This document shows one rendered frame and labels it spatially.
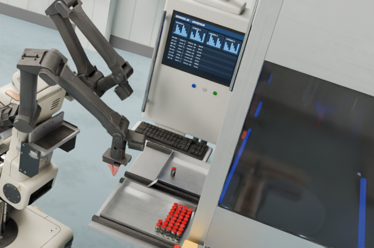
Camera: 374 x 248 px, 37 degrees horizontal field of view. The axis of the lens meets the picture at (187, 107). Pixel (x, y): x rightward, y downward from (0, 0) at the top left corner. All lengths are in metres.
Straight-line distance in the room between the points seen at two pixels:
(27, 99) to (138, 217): 0.69
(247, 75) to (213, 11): 1.09
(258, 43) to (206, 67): 1.21
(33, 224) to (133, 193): 0.83
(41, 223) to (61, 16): 1.25
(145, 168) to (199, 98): 0.56
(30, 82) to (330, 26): 1.01
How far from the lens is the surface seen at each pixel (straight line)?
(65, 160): 4.08
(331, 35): 1.67
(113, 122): 2.04
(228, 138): 1.86
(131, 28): 5.69
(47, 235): 3.11
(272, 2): 1.66
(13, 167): 2.58
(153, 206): 2.46
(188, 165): 2.74
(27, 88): 2.03
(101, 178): 3.97
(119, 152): 2.17
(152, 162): 2.71
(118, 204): 2.43
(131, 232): 2.29
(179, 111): 3.06
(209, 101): 2.98
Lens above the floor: 2.46
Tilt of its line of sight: 30 degrees down
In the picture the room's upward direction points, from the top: 15 degrees clockwise
